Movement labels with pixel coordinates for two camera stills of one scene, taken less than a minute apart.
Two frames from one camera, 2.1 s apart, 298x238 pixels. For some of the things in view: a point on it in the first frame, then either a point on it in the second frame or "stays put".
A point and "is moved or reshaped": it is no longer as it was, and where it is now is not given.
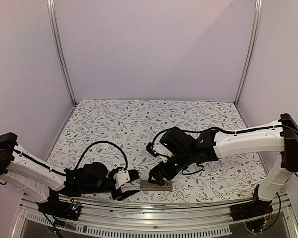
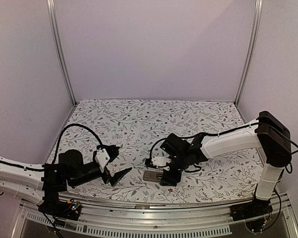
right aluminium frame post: [259, 8] stays put
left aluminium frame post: [51, 8] stays put
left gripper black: [120, 196] to [116, 177]
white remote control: [145, 185] is moved or reshaped
